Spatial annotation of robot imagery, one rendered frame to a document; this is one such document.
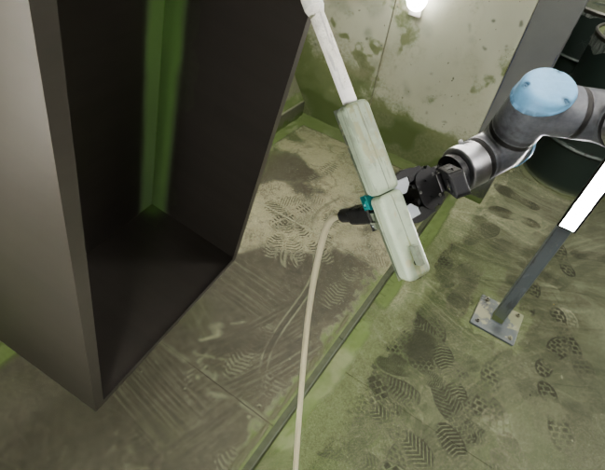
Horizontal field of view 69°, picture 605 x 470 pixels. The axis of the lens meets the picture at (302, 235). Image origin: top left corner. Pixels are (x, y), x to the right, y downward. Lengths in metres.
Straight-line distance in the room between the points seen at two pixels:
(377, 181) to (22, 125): 0.48
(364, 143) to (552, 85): 0.33
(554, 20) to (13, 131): 2.21
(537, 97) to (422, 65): 1.82
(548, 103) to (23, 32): 0.72
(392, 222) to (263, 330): 1.17
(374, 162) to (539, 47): 1.81
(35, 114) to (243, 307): 1.48
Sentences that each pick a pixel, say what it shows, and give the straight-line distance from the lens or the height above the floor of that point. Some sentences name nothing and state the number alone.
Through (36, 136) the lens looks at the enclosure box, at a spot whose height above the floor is 1.30.
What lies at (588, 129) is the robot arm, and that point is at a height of 1.23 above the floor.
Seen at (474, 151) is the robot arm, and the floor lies 1.15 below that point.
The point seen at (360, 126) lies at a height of 1.22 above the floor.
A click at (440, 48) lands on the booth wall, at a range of 2.57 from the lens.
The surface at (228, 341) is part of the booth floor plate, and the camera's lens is 1.79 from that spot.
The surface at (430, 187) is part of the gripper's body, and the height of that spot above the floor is 1.11.
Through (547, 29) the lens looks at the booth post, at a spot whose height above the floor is 0.98.
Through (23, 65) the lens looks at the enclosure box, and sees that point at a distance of 0.48.
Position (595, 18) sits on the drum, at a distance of 3.52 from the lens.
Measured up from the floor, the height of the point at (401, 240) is 1.08.
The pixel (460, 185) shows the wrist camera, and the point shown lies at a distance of 0.77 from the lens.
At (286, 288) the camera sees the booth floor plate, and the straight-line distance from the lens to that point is 1.96.
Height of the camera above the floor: 1.57
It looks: 44 degrees down
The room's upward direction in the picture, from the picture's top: 10 degrees clockwise
